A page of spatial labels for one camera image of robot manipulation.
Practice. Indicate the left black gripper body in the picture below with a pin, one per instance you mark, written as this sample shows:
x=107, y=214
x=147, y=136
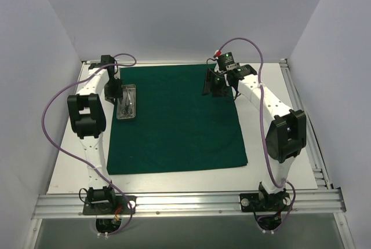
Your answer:
x=114, y=94

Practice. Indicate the green surgical cloth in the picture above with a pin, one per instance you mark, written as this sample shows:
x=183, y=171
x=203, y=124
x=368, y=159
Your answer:
x=176, y=128

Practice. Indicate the front aluminium rail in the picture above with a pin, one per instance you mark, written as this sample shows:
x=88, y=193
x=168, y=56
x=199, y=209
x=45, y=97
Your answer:
x=207, y=204

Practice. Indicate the silver curved hemostat forceps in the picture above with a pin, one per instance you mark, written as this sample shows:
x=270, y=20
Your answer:
x=131, y=110

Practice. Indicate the silver metal instrument tray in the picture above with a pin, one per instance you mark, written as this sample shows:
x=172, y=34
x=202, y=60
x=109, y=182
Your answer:
x=132, y=89

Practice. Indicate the silver surgical scissors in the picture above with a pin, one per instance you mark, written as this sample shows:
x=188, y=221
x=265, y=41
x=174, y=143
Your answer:
x=128, y=97

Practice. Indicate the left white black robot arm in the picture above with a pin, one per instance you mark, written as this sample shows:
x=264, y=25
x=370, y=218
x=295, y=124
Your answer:
x=88, y=122

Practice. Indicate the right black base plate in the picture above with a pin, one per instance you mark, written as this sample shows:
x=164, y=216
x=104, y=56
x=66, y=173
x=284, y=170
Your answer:
x=250, y=202

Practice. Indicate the silver straight hemostat forceps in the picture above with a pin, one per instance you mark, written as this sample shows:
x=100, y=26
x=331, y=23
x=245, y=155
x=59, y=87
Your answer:
x=125, y=110

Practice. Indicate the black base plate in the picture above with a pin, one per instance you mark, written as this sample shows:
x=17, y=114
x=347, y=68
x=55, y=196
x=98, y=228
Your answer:
x=121, y=206
x=250, y=202

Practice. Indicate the back aluminium rail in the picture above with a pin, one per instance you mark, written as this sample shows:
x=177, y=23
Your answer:
x=153, y=62

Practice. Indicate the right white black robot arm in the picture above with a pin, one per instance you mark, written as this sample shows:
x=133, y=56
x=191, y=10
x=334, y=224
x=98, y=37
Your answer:
x=283, y=130

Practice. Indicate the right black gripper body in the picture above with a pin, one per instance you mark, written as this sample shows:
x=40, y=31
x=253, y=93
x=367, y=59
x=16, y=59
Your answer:
x=217, y=87

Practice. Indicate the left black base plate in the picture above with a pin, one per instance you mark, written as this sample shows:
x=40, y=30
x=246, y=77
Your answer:
x=121, y=206

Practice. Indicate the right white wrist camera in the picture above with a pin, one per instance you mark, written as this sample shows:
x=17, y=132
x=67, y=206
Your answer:
x=217, y=54

